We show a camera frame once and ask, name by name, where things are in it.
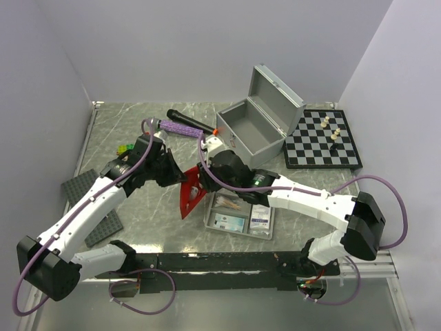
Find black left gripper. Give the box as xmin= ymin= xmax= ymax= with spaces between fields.
xmin=145 ymin=148 xmax=188 ymax=188

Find cotton swabs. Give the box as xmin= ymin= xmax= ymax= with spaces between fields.
xmin=214 ymin=196 xmax=241 ymax=210

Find red first aid pouch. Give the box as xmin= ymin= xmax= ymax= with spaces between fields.
xmin=180 ymin=166 xmax=207 ymax=219

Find light blue gauze packet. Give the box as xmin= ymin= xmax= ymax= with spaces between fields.
xmin=213 ymin=213 xmax=245 ymax=232

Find white blue instruction packet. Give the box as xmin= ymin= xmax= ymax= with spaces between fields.
xmin=249 ymin=205 xmax=271 ymax=236

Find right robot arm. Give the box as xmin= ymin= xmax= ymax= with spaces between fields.
xmin=198 ymin=134 xmax=385 ymax=275

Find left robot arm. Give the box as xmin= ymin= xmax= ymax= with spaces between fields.
xmin=17 ymin=133 xmax=186 ymax=301

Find purple glitter microphone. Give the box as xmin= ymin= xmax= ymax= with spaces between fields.
xmin=156 ymin=119 xmax=203 ymax=138

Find toy brick car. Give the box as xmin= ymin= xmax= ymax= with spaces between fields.
xmin=116 ymin=144 xmax=134 ymax=155

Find grey metal storage box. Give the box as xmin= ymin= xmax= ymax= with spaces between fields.
xmin=216 ymin=64 xmax=306 ymax=168

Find grey plastic divided tray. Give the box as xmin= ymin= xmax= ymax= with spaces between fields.
xmin=204 ymin=192 xmax=275 ymax=241

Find black microphone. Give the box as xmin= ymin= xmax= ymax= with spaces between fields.
xmin=166 ymin=109 xmax=217 ymax=135

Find grey brick baseplate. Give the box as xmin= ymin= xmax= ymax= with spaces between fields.
xmin=60 ymin=168 xmax=124 ymax=248

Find chess board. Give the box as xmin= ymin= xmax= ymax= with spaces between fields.
xmin=283 ymin=109 xmax=362 ymax=170

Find cream chess piece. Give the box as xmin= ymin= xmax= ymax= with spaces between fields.
xmin=320 ymin=117 xmax=330 ymax=128

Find black chess piece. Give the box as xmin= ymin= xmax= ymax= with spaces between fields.
xmin=329 ymin=143 xmax=338 ymax=152

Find cream chess pawn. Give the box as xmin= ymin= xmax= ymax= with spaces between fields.
xmin=331 ymin=128 xmax=340 ymax=141

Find black mounting base rail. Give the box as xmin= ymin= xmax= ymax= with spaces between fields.
xmin=94 ymin=251 xmax=340 ymax=294

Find aluminium frame rail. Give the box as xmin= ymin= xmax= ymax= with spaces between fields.
xmin=338 ymin=250 xmax=398 ymax=279

